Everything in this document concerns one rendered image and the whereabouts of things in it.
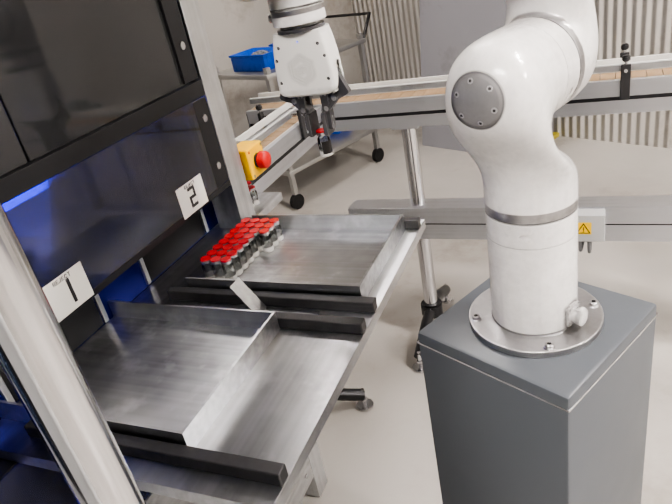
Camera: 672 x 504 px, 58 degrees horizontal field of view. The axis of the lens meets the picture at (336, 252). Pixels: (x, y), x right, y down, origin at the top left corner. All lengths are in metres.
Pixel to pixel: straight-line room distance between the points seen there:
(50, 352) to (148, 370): 0.72
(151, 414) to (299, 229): 0.55
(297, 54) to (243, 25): 3.54
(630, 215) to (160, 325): 1.43
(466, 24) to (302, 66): 3.07
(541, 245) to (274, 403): 0.41
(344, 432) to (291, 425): 1.24
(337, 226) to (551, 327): 0.52
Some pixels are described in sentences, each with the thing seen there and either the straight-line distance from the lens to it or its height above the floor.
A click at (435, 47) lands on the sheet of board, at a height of 0.65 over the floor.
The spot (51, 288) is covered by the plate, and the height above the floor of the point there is 1.04.
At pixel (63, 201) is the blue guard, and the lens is 0.97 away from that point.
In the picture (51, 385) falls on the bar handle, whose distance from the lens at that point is 0.26.
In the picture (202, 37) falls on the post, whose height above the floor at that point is 1.28.
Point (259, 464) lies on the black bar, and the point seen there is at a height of 0.90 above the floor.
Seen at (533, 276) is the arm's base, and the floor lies 0.97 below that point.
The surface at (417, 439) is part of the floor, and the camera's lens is 1.97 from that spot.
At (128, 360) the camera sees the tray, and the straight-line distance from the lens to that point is 1.02.
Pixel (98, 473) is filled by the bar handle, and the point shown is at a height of 1.23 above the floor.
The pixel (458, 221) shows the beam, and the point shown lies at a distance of 2.05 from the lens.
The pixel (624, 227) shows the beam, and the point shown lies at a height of 0.48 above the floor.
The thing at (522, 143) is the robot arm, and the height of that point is 1.17.
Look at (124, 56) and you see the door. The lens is 1.11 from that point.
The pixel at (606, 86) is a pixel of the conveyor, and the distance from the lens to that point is 1.83.
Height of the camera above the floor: 1.41
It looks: 27 degrees down
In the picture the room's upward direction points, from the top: 12 degrees counter-clockwise
